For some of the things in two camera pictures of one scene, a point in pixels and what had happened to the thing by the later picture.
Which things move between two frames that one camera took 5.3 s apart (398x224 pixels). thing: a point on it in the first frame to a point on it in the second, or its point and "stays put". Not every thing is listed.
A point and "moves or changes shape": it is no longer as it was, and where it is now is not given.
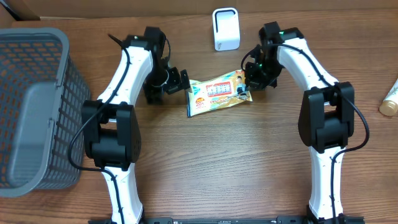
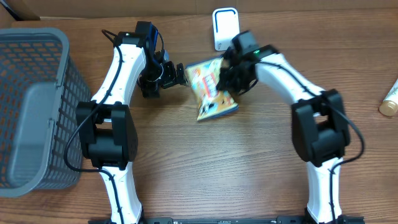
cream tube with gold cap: (389, 106) stays put
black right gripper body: (262, 71) to (236, 75)
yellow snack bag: (214, 93) moves or changes shape
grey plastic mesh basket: (43, 100) stays put
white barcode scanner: (226, 29) stays put
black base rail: (227, 220) stays put
